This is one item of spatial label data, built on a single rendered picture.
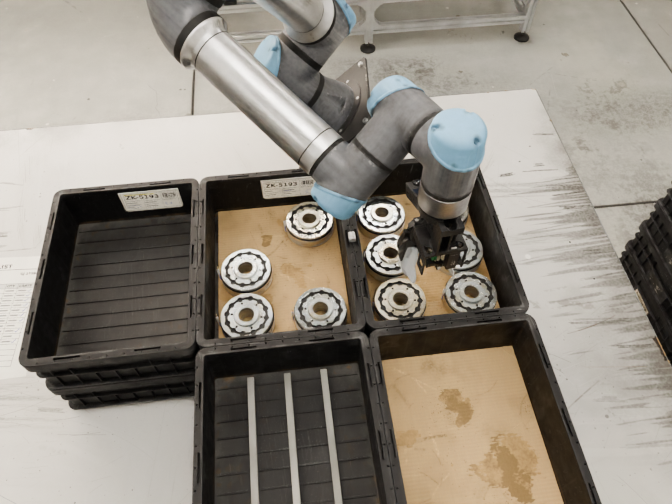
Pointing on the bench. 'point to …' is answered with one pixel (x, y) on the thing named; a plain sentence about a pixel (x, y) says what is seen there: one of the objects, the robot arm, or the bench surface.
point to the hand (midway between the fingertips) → (421, 264)
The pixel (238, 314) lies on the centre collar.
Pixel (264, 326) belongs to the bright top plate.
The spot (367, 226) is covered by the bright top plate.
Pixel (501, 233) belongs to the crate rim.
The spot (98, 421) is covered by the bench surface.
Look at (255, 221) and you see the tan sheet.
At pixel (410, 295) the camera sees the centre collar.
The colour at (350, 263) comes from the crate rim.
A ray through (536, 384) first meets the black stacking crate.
